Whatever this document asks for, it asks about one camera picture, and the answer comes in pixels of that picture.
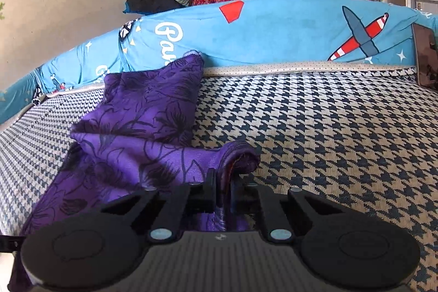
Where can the blue printed sofa cover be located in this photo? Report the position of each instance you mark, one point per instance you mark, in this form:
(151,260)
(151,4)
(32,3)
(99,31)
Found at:
(273,32)

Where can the brown patterned scarf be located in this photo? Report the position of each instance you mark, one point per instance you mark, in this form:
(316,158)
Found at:
(426,56)

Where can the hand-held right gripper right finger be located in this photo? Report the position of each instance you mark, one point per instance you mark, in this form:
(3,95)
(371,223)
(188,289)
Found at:
(236,199)

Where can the houndstooth sofa mat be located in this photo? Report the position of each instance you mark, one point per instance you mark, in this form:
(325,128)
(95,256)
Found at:
(325,141)

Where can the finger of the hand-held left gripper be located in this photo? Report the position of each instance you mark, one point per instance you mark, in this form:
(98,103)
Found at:
(10,243)

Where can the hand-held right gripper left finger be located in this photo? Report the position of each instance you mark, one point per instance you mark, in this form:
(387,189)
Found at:
(211,189)

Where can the dark blue-edged folded bedding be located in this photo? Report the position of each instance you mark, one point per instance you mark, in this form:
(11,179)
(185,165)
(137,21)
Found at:
(150,1)

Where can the purple floral garment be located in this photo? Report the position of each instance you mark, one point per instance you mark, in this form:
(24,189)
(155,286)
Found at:
(143,114)

